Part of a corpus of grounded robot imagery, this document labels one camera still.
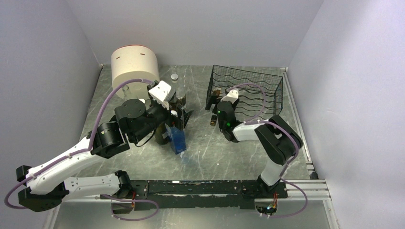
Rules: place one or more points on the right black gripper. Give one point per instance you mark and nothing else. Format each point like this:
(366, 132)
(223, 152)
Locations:
(209, 105)

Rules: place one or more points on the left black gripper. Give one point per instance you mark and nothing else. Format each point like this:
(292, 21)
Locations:
(180, 120)

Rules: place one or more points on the clear bottle black gold label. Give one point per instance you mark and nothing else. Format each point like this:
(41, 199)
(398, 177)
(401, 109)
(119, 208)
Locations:
(217, 92)

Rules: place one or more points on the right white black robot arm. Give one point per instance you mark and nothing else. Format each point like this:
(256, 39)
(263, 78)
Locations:
(280, 142)

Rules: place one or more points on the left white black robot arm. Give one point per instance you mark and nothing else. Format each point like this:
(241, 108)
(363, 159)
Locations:
(48, 185)

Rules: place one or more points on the olive wine bottle white label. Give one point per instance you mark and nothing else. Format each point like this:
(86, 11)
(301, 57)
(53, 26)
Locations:
(180, 102)

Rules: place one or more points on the clear bottle silver cap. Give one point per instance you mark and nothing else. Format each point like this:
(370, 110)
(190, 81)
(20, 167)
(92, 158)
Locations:
(178, 83)

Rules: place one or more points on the dark green wine bottle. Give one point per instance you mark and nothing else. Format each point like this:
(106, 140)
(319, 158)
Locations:
(161, 135)

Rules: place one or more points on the clear glass bottle by container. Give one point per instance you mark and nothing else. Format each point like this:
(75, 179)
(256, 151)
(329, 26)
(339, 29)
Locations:
(126, 93)

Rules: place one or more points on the cream cylindrical container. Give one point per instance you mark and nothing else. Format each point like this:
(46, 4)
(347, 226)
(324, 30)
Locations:
(133, 62)

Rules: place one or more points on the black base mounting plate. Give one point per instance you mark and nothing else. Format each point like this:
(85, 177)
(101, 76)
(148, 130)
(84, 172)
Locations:
(202, 193)

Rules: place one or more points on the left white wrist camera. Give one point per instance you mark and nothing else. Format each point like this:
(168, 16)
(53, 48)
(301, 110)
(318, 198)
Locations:
(162, 93)

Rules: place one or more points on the black wire wine rack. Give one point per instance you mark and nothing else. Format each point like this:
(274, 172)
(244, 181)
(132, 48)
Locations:
(261, 95)

